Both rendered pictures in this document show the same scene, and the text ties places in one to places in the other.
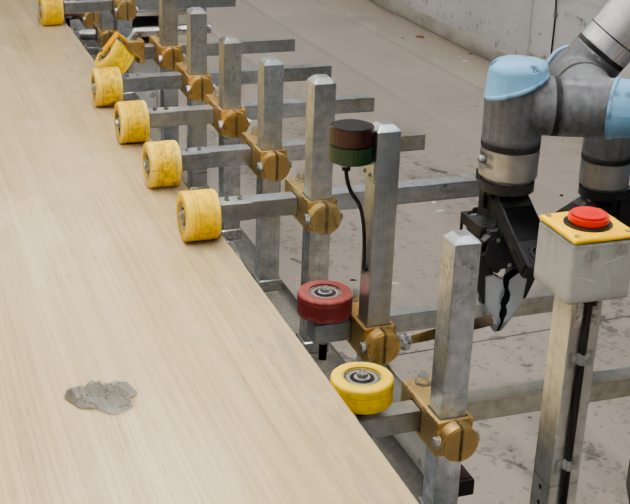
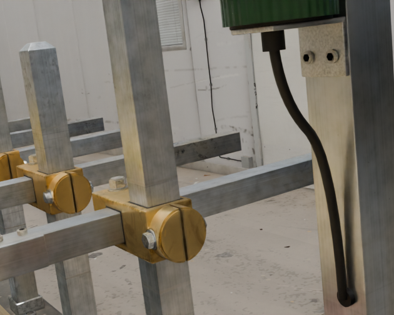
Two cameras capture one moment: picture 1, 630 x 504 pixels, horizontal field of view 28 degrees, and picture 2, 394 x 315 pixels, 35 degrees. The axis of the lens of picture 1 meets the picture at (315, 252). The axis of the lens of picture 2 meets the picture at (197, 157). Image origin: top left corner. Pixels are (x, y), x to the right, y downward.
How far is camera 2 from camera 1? 1.41 m
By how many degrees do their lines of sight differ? 17
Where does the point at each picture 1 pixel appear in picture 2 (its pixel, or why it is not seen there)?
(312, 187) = (146, 184)
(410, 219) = not seen: hidden behind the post
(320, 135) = (144, 89)
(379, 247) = (376, 239)
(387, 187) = (375, 82)
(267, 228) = (75, 284)
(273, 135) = (59, 150)
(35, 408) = not seen: outside the picture
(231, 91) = not seen: outside the picture
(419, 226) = not seen: hidden behind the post
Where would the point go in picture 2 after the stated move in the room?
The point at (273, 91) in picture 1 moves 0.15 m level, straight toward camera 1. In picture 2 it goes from (47, 87) to (54, 95)
